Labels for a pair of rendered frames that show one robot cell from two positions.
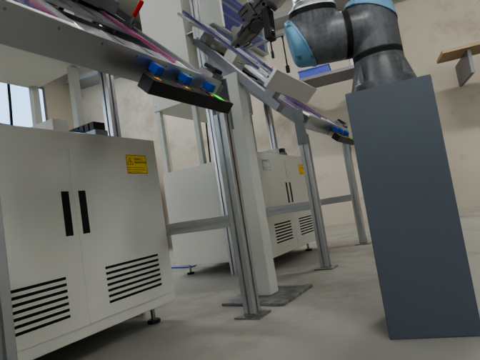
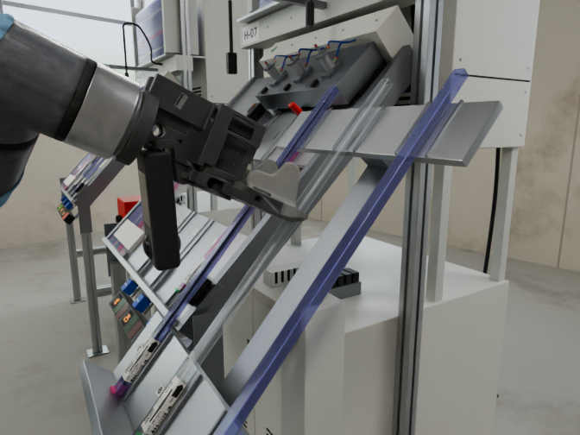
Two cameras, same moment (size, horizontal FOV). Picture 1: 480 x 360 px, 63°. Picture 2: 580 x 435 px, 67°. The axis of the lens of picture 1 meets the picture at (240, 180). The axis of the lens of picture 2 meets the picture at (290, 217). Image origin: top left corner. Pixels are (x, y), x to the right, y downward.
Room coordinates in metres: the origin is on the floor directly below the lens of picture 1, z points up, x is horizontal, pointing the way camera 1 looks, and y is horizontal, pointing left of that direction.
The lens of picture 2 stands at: (1.67, -0.50, 1.05)
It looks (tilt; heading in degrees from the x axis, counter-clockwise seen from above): 12 degrees down; 117
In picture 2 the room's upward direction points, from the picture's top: straight up
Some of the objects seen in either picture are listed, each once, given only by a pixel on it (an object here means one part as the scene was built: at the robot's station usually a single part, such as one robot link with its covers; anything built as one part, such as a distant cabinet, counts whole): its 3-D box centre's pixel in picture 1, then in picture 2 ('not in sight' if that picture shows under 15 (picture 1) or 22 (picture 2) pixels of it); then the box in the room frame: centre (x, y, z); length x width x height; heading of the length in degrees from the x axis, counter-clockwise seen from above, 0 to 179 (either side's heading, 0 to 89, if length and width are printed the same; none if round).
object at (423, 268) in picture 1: (406, 206); not in sight; (0.92, -0.38, 0.28); 0.18 x 0.18 x 0.55; 72
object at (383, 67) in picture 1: (381, 73); not in sight; (0.92, -0.38, 0.60); 0.15 x 0.15 x 0.10
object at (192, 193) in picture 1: (262, 154); not in sight; (2.39, -0.16, 0.65); 1.01 x 0.73 x 1.29; 60
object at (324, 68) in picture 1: (315, 75); not in sight; (3.97, -0.95, 1.60); 0.32 x 0.22 x 0.11; 72
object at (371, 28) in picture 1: (369, 28); not in sight; (0.93, -0.37, 0.72); 0.13 x 0.12 x 0.14; 84
